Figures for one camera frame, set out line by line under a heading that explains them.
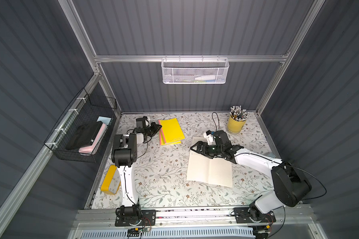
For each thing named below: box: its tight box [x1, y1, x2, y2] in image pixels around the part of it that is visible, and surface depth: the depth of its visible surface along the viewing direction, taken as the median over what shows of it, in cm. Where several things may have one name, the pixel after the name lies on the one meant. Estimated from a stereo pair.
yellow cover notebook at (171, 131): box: [159, 117, 185, 144], surface depth 111 cm
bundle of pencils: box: [229, 105, 250, 122], surface depth 98 cm
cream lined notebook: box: [186, 136, 233, 188], surface depth 91 cm
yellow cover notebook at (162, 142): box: [159, 126, 182, 146], surface depth 104 cm
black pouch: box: [65, 120, 103, 151], surface depth 68 cm
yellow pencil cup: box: [227, 114, 247, 135], surface depth 103 cm
